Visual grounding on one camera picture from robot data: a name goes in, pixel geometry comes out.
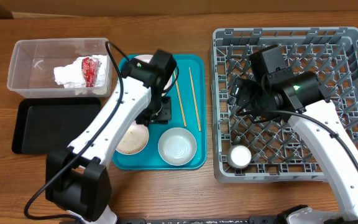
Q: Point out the grey dishwasher rack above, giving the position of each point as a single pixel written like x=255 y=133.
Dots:
x=278 y=153

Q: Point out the clear plastic bin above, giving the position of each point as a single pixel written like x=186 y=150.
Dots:
x=31 y=68

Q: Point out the left wooden chopstick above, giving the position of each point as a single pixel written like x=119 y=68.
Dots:
x=175 y=74

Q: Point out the grey bowl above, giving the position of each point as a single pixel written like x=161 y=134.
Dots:
x=177 y=146

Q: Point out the right wooden chopstick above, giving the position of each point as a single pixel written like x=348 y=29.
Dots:
x=195 y=100

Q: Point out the wooden chopstick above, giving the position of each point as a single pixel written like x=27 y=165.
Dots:
x=175 y=74
x=195 y=100

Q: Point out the black plastic tray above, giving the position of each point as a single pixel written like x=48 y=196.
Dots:
x=47 y=124

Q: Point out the small pink bowl with crumbs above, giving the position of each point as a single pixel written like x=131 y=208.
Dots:
x=134 y=140

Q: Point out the large pink plate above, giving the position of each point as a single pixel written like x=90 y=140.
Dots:
x=147 y=58

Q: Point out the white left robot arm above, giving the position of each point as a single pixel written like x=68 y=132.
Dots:
x=77 y=183

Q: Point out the white napkin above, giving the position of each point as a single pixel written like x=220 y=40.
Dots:
x=70 y=76

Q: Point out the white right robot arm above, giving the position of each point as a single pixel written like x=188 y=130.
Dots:
x=278 y=94

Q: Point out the white paper cup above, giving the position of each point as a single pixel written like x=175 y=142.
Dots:
x=239 y=157

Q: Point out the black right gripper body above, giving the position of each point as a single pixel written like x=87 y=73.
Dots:
x=250 y=99

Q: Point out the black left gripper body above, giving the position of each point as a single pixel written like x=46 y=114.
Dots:
x=159 y=109

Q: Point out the red snack wrapper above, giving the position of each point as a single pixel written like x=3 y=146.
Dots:
x=90 y=67

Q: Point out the teal serving tray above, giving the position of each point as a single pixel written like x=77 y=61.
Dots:
x=149 y=158

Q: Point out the black rail at table edge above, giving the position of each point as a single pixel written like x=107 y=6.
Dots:
x=197 y=221

